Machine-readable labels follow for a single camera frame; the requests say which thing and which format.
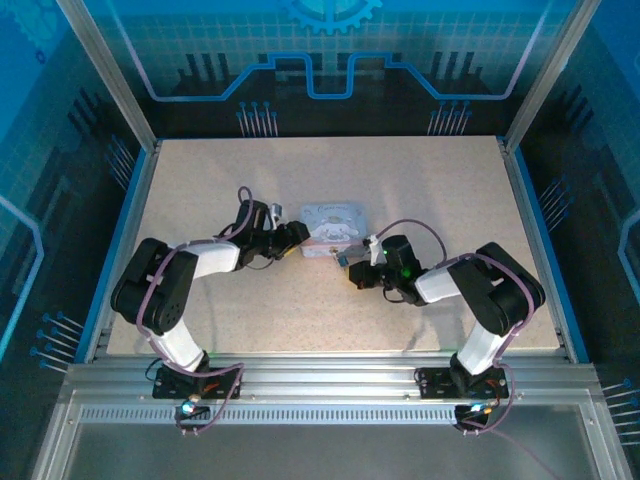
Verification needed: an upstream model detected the slotted grey cable duct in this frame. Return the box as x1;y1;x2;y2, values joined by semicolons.
79;405;474;427

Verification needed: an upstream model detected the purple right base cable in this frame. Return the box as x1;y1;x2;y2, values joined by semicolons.
453;364;554;480

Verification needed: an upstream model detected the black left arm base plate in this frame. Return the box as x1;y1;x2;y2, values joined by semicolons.
152;364;245;401

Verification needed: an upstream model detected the base connector with light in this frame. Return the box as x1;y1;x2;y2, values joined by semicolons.
175;396;210;420
455;398;501;420

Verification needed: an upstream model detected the aluminium frame post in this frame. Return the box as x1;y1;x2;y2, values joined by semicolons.
55;0;162;154
502;0;604;154

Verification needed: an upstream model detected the aluminium side rail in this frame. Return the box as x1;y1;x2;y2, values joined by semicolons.
82;139;164;364
498;135;581;364

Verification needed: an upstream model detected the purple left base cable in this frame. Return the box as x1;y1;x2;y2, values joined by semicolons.
173;363;246;437

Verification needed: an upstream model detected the left base connector with light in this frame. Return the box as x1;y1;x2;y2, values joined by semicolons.
175;396;210;420

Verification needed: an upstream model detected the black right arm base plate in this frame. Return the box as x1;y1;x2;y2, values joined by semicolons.
416;364;516;401

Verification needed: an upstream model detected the aluminium mounting rail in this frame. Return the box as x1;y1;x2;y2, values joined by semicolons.
64;351;601;407

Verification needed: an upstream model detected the pale blue cartoon tin box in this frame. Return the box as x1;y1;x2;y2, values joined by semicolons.
298;200;369;261

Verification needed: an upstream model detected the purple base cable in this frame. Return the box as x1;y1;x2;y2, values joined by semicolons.
453;364;554;480
173;363;246;437

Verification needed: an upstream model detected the right base connector with light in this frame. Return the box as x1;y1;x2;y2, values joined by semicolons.
455;398;501;420

